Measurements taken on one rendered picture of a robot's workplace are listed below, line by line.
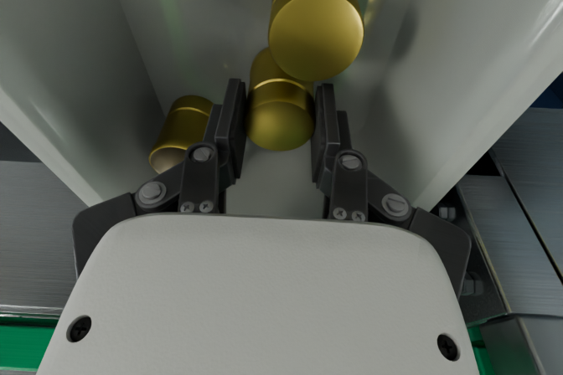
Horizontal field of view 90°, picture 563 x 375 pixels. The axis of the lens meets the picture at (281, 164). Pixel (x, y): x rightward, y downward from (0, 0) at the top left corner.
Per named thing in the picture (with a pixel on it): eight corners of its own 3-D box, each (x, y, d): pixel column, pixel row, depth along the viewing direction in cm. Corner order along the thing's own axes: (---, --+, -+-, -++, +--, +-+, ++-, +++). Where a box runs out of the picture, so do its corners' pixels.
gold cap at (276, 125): (249, 42, 14) (237, 96, 12) (317, 45, 14) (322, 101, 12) (252, 97, 17) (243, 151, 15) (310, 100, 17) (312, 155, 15)
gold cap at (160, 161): (210, 151, 15) (224, 97, 18) (141, 141, 15) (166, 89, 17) (214, 187, 18) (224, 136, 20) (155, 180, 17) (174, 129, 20)
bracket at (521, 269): (383, 240, 23) (402, 342, 18) (439, 171, 15) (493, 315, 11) (427, 242, 23) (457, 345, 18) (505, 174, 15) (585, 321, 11)
